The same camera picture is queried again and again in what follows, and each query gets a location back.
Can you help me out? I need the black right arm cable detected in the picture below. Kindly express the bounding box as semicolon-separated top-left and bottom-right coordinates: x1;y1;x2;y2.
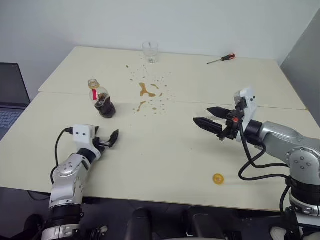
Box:
238;122;293;216

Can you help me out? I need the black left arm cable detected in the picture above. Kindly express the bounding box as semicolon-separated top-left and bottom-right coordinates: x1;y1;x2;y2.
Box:
50;127;74;184

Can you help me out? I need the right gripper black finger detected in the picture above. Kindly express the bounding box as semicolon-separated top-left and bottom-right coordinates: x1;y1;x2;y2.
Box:
206;106;232;120
192;116;226;138

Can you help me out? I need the dark laptop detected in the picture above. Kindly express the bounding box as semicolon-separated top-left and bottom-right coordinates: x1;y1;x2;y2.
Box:
0;62;31;137

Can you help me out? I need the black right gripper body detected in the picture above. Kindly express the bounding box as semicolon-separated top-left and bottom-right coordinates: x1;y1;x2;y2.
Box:
217;103;245;142

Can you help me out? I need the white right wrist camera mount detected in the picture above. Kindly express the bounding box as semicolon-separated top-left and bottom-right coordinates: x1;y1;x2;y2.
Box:
233;86;258;144

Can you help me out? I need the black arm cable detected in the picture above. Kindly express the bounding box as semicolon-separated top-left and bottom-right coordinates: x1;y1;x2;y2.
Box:
238;122;293;216
50;127;74;184

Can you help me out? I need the clear glass tumbler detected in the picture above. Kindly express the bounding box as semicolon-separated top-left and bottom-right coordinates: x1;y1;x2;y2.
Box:
142;41;159;64

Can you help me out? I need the dark rounded shape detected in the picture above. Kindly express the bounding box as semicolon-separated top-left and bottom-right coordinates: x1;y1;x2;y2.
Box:
127;207;154;240
183;205;214;240

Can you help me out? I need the red and black screwdriver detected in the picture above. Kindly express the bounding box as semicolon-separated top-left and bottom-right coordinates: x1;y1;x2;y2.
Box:
206;53;236;65

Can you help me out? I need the yellow bottle cap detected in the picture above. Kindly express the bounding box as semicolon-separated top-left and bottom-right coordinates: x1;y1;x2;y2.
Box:
212;173;225;186

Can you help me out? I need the cola bottle with red label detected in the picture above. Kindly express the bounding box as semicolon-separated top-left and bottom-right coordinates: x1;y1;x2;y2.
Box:
87;78;117;119

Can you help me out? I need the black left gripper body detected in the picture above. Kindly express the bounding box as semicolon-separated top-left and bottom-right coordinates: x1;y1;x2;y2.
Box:
93;137;113;154

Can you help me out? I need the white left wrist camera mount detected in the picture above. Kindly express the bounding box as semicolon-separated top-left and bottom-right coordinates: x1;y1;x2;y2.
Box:
72;123;106;161

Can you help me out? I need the white shoe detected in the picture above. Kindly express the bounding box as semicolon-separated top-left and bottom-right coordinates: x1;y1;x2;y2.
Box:
270;226;288;240

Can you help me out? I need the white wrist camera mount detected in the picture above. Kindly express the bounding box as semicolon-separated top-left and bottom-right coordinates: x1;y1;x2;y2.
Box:
72;123;106;161
233;86;258;144

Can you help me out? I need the brown liquid spill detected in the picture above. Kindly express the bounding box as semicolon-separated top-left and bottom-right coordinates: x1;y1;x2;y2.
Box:
124;64;173;116

